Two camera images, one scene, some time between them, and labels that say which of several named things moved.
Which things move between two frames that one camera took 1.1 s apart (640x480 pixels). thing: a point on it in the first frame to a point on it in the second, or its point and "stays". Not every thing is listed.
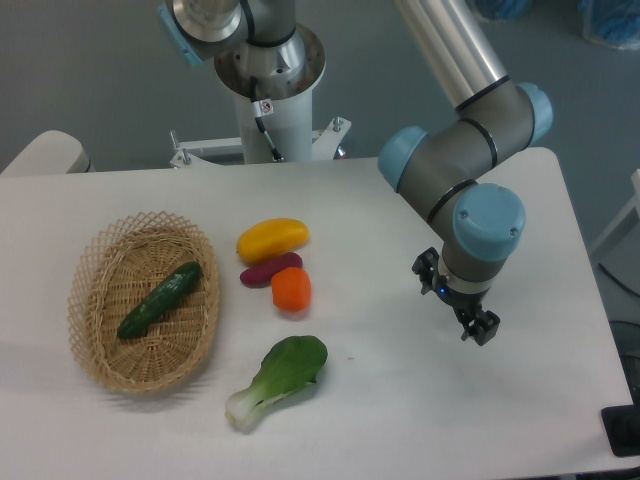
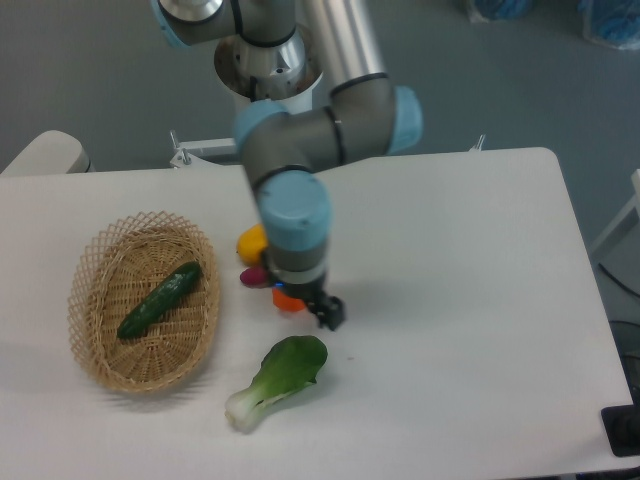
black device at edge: x=623 y=426 stays
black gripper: x=465 y=303 to x=304 y=277
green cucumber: x=160 y=301 stays
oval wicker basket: x=117 y=263 stays
